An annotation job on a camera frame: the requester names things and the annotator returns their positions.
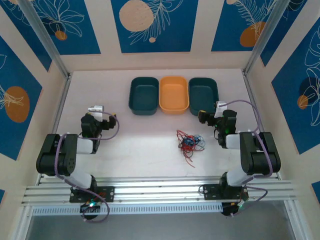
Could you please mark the aluminium frame post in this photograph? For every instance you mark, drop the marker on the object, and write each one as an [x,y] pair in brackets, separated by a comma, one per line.
[45,37]
[263,37]

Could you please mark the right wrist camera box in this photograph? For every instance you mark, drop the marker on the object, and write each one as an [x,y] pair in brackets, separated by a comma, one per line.
[220,107]

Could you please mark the aluminium table edge rail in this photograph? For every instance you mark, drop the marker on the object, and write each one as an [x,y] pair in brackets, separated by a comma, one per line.
[250,87]
[61,100]

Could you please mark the black controller board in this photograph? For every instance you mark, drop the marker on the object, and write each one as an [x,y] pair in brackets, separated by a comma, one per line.
[90,208]
[231,208]

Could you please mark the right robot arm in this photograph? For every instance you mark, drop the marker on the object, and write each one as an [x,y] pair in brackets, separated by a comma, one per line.
[250,150]

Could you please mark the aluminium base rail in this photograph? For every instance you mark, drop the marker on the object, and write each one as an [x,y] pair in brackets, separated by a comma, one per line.
[160,186]

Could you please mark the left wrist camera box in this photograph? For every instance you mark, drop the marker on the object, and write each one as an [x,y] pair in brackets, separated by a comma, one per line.
[96,109]

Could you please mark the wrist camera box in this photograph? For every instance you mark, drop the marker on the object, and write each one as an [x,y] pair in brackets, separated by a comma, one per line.
[96,109]
[220,107]

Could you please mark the orange plastic bin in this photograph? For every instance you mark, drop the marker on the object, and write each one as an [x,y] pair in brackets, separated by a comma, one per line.
[173,96]

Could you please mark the teal plastic bin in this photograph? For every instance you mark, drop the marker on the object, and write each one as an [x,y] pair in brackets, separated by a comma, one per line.
[202,96]
[143,97]

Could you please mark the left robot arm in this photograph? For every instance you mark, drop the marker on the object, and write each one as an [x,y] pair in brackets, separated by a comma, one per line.
[70,160]

